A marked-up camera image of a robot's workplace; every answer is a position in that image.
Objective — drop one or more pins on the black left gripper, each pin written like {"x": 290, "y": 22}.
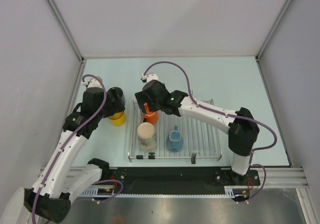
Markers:
{"x": 109, "y": 113}

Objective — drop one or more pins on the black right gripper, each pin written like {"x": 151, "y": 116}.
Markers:
{"x": 142, "y": 97}

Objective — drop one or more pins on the yellow mug black handle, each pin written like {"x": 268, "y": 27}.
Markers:
{"x": 118, "y": 119}

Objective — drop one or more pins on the orange mug black handle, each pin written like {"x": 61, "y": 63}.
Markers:
{"x": 149, "y": 116}

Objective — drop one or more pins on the cream floral mug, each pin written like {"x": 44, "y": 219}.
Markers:
{"x": 147, "y": 137}

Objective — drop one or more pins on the dark green mug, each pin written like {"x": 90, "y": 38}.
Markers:
{"x": 116, "y": 96}

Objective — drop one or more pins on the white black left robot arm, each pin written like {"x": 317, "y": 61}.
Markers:
{"x": 51, "y": 196}

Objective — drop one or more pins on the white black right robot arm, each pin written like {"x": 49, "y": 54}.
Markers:
{"x": 241, "y": 128}

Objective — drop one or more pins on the black front rack knob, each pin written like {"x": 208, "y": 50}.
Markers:
{"x": 151, "y": 155}

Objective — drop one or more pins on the black front rack hook clip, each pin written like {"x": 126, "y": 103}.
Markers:
{"x": 194, "y": 157}

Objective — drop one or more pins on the blue mug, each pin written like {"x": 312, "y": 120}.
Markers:
{"x": 174, "y": 141}

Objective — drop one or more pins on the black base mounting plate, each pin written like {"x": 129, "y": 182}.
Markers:
{"x": 156, "y": 177}

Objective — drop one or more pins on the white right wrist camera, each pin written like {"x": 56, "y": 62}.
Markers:
{"x": 146, "y": 78}

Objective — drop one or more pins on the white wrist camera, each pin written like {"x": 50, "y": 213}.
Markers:
{"x": 146, "y": 78}
{"x": 93, "y": 83}

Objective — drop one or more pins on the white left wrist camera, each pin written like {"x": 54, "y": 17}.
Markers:
{"x": 93, "y": 83}

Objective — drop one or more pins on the metal wire dish rack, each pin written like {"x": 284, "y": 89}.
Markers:
{"x": 197, "y": 135}

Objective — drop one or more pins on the aluminium frame post left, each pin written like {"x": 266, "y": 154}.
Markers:
{"x": 64, "y": 28}

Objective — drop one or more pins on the aluminium frame post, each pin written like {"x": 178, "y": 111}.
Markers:
{"x": 275, "y": 26}
{"x": 64, "y": 28}

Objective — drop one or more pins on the white slotted cable duct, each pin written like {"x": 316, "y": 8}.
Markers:
{"x": 105, "y": 192}

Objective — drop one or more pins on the aluminium frame post right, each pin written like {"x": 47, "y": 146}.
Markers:
{"x": 275, "y": 26}

